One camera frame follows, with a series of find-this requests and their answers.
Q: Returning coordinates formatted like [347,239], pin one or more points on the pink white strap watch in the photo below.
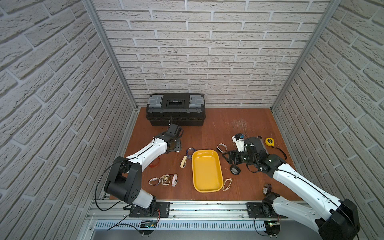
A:
[174,180]

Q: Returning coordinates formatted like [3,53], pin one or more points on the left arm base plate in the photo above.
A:
[156,210]

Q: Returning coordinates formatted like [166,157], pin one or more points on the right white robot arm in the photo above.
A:
[330,217]

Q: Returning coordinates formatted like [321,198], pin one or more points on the small white digital watch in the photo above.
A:
[154,181]

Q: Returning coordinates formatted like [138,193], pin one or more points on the beige strap watch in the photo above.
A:
[184,162]

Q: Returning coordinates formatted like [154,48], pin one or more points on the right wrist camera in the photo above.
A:
[238,140]

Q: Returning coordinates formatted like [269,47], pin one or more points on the yellow tape measure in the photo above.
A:
[270,142]

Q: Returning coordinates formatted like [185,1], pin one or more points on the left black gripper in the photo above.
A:
[174,144]

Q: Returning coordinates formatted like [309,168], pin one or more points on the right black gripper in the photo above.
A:
[235,154]

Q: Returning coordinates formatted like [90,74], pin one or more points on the black digital watch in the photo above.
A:
[235,170]

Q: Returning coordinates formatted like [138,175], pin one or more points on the yellow plastic storage tray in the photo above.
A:
[207,172]

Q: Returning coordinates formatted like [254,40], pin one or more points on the black plastic toolbox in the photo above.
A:
[182,109]

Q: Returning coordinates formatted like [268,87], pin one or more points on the blue transparent watch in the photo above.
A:
[190,152]

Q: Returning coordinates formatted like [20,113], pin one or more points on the white slim strap watch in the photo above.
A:
[222,148]

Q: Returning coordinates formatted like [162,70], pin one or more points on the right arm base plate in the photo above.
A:
[258,210]

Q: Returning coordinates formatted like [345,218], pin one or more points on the brown leather strap watch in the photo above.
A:
[267,189]

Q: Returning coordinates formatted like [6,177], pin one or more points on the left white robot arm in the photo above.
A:
[125,176]

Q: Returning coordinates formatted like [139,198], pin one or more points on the cream oval face watch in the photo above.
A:
[227,184]

